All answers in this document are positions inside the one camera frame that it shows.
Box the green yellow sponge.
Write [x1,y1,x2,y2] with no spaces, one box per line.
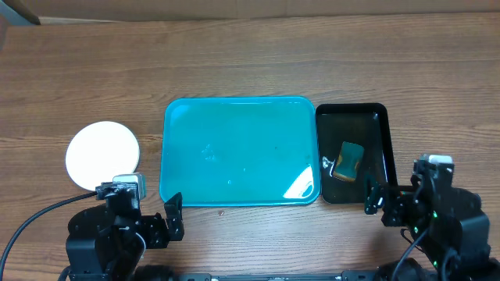
[332,141,364,182]

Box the white plate with sauce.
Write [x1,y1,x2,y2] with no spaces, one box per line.
[65,121,140,191]

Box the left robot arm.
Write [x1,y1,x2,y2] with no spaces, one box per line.
[66,191,184,281]

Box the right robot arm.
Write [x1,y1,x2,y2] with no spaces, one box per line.
[365,170,499,280]

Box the black rectangular tray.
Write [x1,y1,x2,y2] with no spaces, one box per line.
[316,103,398,204]

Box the teal plastic tray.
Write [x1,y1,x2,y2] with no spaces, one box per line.
[159,96,321,208]

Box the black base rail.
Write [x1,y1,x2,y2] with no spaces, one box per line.
[170,270,382,281]

